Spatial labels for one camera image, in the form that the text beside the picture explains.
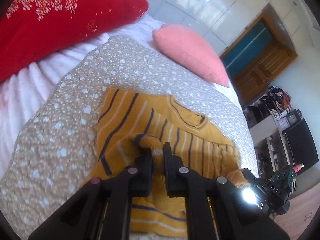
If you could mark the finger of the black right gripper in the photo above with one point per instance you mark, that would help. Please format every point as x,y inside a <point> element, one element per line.
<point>253,181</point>

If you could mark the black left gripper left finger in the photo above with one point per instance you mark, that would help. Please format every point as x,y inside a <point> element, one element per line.
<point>101,208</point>

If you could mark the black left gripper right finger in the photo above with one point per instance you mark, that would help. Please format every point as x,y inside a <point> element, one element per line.
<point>215,208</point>

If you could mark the yellow striped knit sweater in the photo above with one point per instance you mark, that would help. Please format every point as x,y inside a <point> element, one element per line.
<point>130,121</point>

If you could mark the pile of clothes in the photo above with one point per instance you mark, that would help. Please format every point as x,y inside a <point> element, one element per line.
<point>278,99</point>

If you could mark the pink bottle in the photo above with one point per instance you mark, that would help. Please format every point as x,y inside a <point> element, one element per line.
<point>298,167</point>

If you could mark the black television screen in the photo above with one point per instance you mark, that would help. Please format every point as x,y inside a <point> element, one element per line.
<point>302,145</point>

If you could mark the white shelf unit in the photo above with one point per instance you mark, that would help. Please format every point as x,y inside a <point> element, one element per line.
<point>271,147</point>

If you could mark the beige white-spotted quilt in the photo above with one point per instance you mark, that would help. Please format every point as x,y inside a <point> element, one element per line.
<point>55,150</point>

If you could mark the small desk clock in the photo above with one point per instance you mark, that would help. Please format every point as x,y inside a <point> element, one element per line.
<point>294,117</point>

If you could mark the brown wooden door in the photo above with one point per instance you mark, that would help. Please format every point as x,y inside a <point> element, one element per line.
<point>252,82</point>

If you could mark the pink white fluffy blanket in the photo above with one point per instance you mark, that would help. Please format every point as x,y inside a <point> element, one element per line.
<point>23,94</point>

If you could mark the pink cushion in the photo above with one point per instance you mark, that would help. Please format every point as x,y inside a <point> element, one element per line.
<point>190,50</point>

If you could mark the white glossy wardrobe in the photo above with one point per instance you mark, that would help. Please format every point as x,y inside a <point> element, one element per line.
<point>221,22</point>

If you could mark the red floral pillow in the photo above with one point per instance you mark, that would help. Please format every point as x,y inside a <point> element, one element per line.
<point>33,29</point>

